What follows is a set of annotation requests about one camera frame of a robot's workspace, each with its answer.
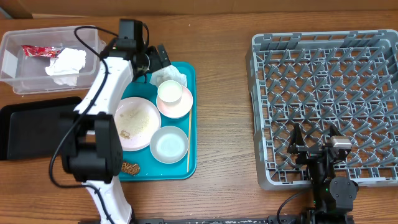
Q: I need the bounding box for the red snack wrapper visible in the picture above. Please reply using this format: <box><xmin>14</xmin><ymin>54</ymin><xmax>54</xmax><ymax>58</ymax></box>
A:
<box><xmin>21</xmin><ymin>45</ymin><xmax>62</xmax><ymax>58</ymax></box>

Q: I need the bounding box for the white napkin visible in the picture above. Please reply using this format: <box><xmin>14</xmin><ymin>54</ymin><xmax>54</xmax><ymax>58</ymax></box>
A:
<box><xmin>149</xmin><ymin>65</ymin><xmax>187</xmax><ymax>88</ymax></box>
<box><xmin>45</xmin><ymin>48</ymin><xmax>86</xmax><ymax>86</ymax></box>

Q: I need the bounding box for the clear plastic bin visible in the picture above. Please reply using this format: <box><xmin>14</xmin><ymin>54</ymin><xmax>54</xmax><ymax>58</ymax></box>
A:
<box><xmin>1</xmin><ymin>26</ymin><xmax>100</xmax><ymax>95</ymax></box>

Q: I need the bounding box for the pink saucer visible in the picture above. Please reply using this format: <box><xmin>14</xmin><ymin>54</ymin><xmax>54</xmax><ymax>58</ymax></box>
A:
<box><xmin>156</xmin><ymin>86</ymin><xmax>193</xmax><ymax>119</ymax></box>

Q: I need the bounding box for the brown food piece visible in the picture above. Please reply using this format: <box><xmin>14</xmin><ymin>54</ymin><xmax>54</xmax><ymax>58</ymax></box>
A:
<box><xmin>121</xmin><ymin>161</ymin><xmax>141</xmax><ymax>175</ymax></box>

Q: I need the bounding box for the rice pile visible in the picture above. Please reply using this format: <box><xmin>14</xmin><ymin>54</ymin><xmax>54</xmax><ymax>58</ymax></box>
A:
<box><xmin>118</xmin><ymin>109</ymin><xmax>150</xmax><ymax>135</ymax></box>

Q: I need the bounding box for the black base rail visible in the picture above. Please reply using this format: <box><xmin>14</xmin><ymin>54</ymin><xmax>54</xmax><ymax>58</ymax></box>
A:
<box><xmin>133</xmin><ymin>217</ymin><xmax>302</xmax><ymax>224</ymax></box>

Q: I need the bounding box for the teal serving tray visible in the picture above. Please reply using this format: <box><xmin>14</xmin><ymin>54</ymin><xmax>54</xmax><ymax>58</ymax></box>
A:
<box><xmin>119</xmin><ymin>62</ymin><xmax>197</xmax><ymax>182</ymax></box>

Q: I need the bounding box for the grey small bowl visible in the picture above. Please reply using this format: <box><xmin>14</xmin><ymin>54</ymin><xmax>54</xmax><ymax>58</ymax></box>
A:
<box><xmin>149</xmin><ymin>126</ymin><xmax>188</xmax><ymax>164</ymax></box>

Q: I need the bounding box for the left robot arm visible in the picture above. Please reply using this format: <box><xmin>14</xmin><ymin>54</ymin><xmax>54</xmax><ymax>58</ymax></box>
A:
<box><xmin>55</xmin><ymin>37</ymin><xmax>171</xmax><ymax>223</ymax></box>

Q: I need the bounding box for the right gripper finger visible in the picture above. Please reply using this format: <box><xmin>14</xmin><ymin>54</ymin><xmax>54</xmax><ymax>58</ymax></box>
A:
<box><xmin>288</xmin><ymin>123</ymin><xmax>305</xmax><ymax>149</ymax></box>
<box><xmin>329</xmin><ymin>124</ymin><xmax>342</xmax><ymax>137</ymax></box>

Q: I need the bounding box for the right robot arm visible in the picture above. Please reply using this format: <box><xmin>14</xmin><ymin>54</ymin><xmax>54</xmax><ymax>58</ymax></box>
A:
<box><xmin>287</xmin><ymin>124</ymin><xmax>359</xmax><ymax>223</ymax></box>

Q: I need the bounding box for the grey dishwasher rack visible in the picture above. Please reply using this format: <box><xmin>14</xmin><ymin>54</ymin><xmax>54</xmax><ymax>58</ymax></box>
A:
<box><xmin>246</xmin><ymin>30</ymin><xmax>397</xmax><ymax>190</ymax></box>

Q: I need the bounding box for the black rectangular tray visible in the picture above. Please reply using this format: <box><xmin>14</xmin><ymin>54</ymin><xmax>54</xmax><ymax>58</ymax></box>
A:
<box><xmin>1</xmin><ymin>96</ymin><xmax>81</xmax><ymax>161</ymax></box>

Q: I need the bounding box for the small white cup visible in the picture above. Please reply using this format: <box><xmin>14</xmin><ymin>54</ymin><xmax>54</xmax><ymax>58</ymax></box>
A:
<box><xmin>157</xmin><ymin>80</ymin><xmax>183</xmax><ymax>103</ymax></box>

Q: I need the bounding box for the wooden chopstick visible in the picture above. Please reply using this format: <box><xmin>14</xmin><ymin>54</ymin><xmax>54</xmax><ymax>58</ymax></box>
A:
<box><xmin>187</xmin><ymin>109</ymin><xmax>192</xmax><ymax>172</ymax></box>

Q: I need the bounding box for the large pink plate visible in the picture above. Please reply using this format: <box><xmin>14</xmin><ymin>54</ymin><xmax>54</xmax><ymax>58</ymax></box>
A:
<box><xmin>114</xmin><ymin>97</ymin><xmax>162</xmax><ymax>151</ymax></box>

